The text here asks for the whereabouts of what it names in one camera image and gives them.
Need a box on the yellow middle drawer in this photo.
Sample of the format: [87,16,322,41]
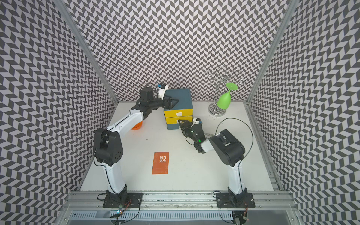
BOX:
[166,116,193,125]

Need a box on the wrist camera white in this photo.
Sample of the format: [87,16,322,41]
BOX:
[192,117,202,126]
[157,83,169,100]

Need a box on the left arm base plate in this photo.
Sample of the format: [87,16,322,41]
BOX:
[103,191,143,209]

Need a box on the orange bowl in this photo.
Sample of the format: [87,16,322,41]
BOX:
[132,122,143,130]

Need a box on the chrome wire glass rack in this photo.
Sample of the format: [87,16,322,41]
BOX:
[208,67,243,117]

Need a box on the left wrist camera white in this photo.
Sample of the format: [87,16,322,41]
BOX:
[157,83,169,100]

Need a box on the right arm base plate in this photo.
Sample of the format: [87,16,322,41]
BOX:
[216,192,256,209]

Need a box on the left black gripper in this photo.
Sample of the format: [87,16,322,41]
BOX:
[149,94,179,110]

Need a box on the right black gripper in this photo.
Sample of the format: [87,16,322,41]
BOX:
[178,119,198,143]

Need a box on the orange postcard pack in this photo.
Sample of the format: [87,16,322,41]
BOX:
[152,152,169,174]

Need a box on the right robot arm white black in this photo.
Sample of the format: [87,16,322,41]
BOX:
[178,119,246,197]

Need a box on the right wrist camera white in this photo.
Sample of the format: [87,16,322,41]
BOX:
[192,117,202,126]

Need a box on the teal bottom drawer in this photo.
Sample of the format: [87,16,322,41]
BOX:
[166,123,180,130]

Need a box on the green plastic wine glass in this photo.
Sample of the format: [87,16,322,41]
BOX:
[216,82,238,110]

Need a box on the aluminium front rail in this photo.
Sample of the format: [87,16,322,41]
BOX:
[55,191,303,225]

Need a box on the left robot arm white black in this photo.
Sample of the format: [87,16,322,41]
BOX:
[93,87,179,196]

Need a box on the teal drawer cabinet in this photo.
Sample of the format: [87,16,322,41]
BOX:
[163,88,194,130]

